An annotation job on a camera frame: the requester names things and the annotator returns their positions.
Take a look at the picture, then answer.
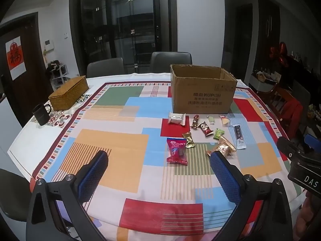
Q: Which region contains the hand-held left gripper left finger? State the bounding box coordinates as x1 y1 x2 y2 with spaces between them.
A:
26 151 111 241

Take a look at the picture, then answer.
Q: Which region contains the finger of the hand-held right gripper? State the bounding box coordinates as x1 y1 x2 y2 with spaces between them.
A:
304 134 321 154
277 136 301 159

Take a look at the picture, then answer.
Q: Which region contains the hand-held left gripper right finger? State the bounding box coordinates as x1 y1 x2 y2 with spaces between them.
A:
210 151 294 241

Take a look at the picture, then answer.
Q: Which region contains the golden brown snack packet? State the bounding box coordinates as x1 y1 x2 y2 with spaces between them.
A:
206 143 232 157

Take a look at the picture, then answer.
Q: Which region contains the orange clear snack packet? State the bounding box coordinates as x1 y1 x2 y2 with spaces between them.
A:
219 135 237 153

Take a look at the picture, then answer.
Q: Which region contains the dark stick snack packet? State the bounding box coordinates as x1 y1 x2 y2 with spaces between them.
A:
231 124 246 150

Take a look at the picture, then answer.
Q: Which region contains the gold snack packet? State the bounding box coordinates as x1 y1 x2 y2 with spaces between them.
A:
182 132 196 149

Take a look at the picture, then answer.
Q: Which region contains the dark red snack packet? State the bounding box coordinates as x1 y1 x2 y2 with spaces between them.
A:
198 121 214 137

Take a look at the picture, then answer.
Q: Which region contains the pink snack packet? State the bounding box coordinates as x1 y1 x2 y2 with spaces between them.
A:
167 138 188 166

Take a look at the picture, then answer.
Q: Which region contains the white snack packet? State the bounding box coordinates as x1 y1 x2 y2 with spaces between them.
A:
168 112 186 125

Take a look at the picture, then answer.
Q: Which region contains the brown cardboard box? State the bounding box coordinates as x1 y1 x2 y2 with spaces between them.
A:
170 64 238 114

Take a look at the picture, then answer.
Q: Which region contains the person's right hand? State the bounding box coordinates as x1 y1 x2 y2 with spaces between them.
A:
294 193 321 241

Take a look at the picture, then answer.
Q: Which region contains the colourful geometric tablecloth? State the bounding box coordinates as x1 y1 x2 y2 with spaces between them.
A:
7 73 305 241

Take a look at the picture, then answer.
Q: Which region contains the red cloth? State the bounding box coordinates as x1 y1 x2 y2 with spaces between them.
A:
281 98 304 137

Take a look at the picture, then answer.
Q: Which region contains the wooden chair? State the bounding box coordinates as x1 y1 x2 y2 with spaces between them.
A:
266 80 311 141

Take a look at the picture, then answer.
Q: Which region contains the grey dining chair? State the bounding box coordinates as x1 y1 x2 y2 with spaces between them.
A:
150 52 193 73
86 57 125 79
292 79 311 106
0 168 33 223

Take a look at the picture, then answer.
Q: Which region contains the floral tile table runner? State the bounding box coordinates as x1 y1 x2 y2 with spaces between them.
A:
30 94 92 129

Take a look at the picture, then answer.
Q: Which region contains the white low cabinet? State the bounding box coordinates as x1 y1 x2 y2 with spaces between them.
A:
249 70 279 93

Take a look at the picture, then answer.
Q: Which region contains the black mug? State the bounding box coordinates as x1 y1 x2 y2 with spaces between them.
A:
32 103 52 126

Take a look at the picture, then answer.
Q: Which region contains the woven rattan lidded box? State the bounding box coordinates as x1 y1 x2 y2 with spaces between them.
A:
48 75 89 111

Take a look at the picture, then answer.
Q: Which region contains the red foil balloon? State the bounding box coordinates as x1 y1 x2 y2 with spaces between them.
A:
269 42 287 64

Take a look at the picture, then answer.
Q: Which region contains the white shoe rack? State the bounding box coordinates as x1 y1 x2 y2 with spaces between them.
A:
49 64 69 91

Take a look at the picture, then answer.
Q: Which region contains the dark tall cabinet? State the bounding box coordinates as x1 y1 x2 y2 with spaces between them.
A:
257 0 281 73

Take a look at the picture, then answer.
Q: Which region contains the dark wooden door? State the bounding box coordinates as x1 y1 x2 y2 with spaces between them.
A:
0 12 51 128

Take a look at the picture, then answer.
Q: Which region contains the red door poster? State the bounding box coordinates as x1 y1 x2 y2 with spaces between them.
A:
5 36 27 81

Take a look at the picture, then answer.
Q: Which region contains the glass sliding door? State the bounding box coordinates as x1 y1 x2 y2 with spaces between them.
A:
69 0 178 74

